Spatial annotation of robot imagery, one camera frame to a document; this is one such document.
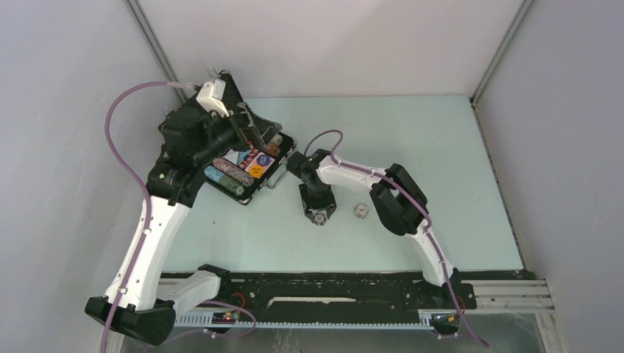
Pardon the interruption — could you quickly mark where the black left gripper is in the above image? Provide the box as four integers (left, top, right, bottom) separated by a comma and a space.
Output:
192, 102, 281, 167

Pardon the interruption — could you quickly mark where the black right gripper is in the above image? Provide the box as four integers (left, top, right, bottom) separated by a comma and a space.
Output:
299, 183, 338, 221

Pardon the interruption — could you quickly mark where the blue small blind button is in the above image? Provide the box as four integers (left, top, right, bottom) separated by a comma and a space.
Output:
256, 154, 274, 167

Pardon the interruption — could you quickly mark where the blue card deck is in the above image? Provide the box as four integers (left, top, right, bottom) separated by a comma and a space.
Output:
225, 151, 249, 165

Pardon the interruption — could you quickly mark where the blue white poker chip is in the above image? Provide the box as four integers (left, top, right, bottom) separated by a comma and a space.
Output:
313, 213, 327, 226

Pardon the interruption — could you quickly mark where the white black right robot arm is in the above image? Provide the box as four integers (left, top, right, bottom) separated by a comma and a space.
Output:
286, 149, 458, 307

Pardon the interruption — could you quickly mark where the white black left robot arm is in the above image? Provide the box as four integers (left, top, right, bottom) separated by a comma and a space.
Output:
85, 102, 281, 346

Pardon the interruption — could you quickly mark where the brown orange chip row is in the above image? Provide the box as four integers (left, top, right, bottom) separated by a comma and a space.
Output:
266, 134, 283, 157

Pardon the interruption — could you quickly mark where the red dice row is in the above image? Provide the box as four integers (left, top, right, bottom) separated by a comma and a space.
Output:
239, 149, 259, 169

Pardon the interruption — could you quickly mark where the red card deck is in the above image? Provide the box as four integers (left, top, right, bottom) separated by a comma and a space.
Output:
244, 152, 274, 179

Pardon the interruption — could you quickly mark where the yellow big blind button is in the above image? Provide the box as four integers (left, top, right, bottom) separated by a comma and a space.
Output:
248, 164, 265, 179

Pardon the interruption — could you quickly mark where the purple chip row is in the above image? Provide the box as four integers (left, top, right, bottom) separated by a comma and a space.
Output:
212, 157, 255, 187

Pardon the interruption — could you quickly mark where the black aluminium poker case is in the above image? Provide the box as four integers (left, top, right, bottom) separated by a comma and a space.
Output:
159, 69, 298, 207

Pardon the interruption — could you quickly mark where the green blue chip row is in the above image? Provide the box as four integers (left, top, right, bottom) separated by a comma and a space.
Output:
204, 165, 245, 196

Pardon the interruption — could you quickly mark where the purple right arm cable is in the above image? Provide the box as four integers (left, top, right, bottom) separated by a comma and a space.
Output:
303, 129, 491, 349

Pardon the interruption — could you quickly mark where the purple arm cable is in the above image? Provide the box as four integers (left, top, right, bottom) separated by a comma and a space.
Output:
99, 81, 257, 353
303, 129, 491, 349

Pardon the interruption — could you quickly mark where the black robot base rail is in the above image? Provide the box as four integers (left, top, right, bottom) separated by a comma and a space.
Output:
216, 271, 476, 324

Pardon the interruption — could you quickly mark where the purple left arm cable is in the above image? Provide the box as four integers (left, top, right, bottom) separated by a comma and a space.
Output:
99, 81, 257, 353

